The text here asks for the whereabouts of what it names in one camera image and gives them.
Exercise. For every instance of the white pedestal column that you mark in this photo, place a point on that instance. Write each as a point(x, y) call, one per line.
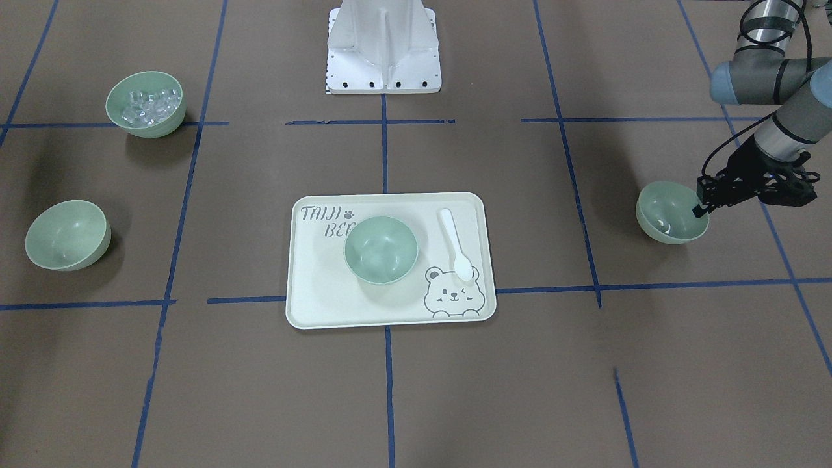
point(377, 47)

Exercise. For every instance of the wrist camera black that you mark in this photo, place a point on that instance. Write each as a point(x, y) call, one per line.
point(792, 187)

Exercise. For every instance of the cream bear tray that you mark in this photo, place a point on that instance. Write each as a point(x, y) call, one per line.
point(323, 293)

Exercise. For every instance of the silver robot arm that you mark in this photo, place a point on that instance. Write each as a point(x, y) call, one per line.
point(759, 73)

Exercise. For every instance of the white plastic spoon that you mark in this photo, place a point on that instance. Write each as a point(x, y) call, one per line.
point(460, 263)

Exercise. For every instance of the green bowl carried to tray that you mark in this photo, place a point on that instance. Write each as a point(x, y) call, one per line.
point(665, 212)

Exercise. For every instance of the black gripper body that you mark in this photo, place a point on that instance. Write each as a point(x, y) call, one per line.
point(746, 164)

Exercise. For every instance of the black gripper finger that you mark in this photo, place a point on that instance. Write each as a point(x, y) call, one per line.
point(701, 210)

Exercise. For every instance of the green bowl with ice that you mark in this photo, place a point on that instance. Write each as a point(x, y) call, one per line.
point(148, 104)

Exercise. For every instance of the green bowl on tray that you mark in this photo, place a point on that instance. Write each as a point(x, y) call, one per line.
point(381, 250)

